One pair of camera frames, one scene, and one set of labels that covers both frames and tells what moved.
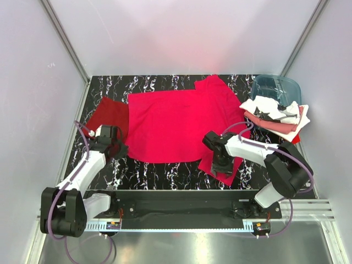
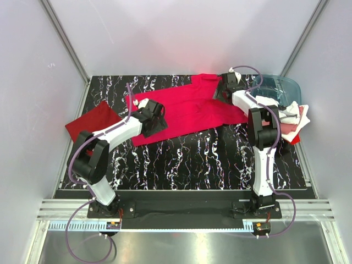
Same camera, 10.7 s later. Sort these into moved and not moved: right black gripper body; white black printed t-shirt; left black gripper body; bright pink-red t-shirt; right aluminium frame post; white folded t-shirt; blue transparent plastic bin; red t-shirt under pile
Moved: right black gripper body; left black gripper body; bright pink-red t-shirt
Not moved: red t-shirt under pile; blue transparent plastic bin; right aluminium frame post; white black printed t-shirt; white folded t-shirt
